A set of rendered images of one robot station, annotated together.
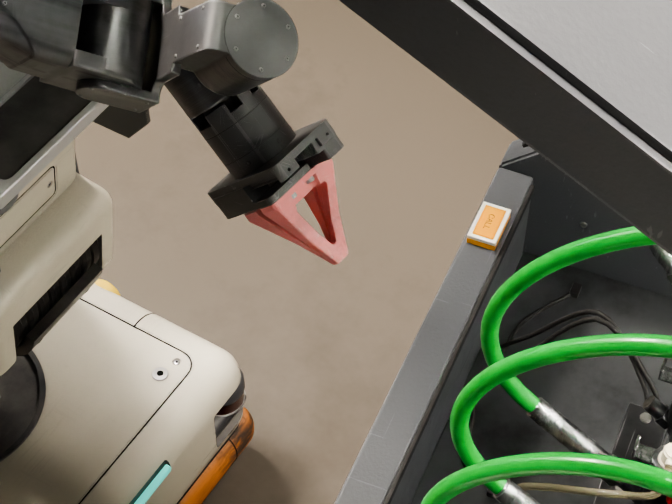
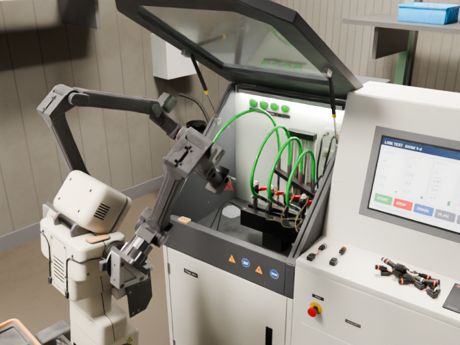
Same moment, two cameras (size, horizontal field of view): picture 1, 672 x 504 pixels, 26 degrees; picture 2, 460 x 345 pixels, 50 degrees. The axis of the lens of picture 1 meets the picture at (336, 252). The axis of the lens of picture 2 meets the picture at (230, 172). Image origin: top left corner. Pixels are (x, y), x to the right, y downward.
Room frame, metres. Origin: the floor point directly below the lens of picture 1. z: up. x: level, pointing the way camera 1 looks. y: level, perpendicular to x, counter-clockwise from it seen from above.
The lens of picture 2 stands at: (0.34, 1.66, 2.03)
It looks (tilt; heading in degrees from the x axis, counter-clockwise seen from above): 24 degrees down; 283
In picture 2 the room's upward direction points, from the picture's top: 1 degrees counter-clockwise
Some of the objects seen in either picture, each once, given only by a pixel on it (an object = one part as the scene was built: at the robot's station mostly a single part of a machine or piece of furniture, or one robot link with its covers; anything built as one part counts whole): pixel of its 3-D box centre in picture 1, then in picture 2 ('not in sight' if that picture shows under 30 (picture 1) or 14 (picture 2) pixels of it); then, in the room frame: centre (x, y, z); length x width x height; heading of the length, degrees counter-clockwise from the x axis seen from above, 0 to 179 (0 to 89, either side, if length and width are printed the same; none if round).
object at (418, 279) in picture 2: not in sight; (408, 274); (0.06, 0.13, 1.01); 0.23 x 0.11 x 0.06; 157
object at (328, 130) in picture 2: not in sight; (333, 155); (0.35, -0.44, 1.20); 0.13 x 0.03 x 0.31; 157
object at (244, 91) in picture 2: not in sight; (288, 98); (0.58, -0.53, 1.43); 0.54 x 0.03 x 0.02; 157
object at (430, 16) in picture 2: not in sight; (428, 12); (-0.15, -1.73, 1.70); 0.32 x 0.22 x 0.10; 148
